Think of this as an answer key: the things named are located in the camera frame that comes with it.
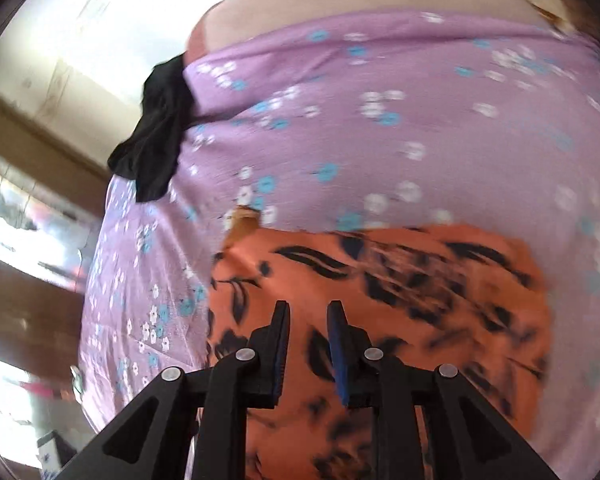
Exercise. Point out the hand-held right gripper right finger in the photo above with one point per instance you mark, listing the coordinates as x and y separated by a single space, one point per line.
337 350

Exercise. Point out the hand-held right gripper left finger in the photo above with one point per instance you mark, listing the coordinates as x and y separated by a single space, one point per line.
281 340

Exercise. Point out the orange black floral shirt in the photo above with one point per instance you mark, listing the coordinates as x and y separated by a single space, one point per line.
430 300

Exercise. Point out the purple floral bedsheet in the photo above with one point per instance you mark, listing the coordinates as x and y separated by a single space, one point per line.
355 135

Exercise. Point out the black garment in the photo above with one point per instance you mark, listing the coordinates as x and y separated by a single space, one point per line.
155 145

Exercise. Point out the wooden stained glass door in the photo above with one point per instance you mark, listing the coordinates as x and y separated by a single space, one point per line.
30 320

